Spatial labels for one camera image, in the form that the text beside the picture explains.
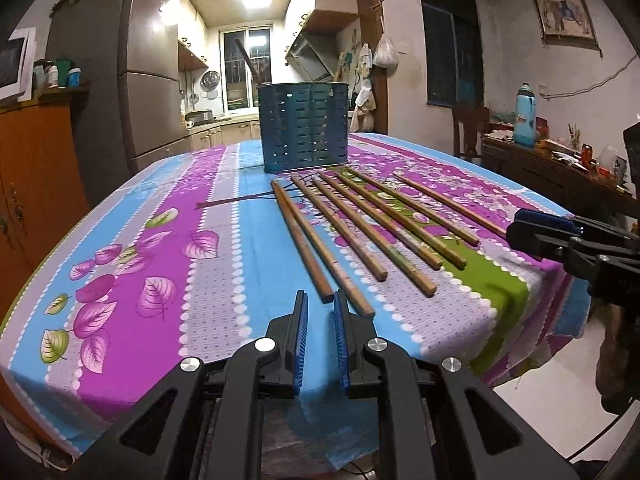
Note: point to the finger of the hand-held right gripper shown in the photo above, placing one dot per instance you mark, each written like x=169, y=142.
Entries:
x=542, y=220
x=602, y=235

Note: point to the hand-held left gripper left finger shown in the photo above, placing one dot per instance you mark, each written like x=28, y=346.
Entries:
x=301, y=350

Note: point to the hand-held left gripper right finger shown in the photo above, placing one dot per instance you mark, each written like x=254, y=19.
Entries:
x=341, y=350

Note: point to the set of wooden chopsticks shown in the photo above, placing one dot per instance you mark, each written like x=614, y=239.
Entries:
x=300, y=240

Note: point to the perforated metal utensil holder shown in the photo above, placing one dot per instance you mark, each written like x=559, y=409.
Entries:
x=300, y=130

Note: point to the person's right hand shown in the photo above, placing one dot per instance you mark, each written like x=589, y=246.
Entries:
x=620, y=360

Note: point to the cluttered wooden side table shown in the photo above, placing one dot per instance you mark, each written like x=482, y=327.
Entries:
x=540, y=170

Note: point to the red can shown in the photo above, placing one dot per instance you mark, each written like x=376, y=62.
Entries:
x=587, y=155

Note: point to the white cloth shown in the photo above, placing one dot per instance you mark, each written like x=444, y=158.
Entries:
x=501, y=135

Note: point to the blue thermos flask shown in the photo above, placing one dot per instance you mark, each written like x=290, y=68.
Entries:
x=525, y=120

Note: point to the wooden chair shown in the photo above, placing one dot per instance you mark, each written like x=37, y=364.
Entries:
x=470, y=130

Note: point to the floral printed tablecloth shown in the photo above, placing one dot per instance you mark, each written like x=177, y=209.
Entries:
x=150, y=240

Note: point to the dark room window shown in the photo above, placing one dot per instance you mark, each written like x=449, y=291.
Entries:
x=450, y=40

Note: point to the hanging cloth bags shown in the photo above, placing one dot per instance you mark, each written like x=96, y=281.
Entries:
x=362, y=100

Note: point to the beige kitchen counter cabinets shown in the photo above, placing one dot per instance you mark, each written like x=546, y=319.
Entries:
x=225, y=135

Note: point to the hanging white plastic bag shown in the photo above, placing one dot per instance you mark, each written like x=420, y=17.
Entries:
x=386, y=52

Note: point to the grey cooking pot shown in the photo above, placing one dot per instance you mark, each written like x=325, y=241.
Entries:
x=200, y=117

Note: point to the hanging metal strainer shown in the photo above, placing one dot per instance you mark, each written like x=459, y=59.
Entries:
x=210, y=85

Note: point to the kitchen window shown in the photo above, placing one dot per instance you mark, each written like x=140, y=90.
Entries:
x=245, y=75

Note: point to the steel range hood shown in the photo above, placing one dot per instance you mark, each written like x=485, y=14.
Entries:
x=310, y=55

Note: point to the dark chopstick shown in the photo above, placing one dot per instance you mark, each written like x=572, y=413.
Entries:
x=247, y=60

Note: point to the brown refrigerator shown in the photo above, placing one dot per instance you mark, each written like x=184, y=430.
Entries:
x=150, y=85

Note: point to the orange wooden cabinet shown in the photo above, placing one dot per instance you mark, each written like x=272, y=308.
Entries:
x=40, y=170

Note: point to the green container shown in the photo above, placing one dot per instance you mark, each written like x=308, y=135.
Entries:
x=62, y=72

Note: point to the white bottle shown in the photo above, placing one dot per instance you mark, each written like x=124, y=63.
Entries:
x=51, y=76

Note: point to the white microwave oven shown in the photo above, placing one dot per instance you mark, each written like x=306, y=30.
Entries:
x=12, y=67

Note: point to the framed wall picture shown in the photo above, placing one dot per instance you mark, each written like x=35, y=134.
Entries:
x=565, y=19

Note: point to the beige wall cabinet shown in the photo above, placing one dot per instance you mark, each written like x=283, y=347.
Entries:
x=325, y=10
x=190, y=35

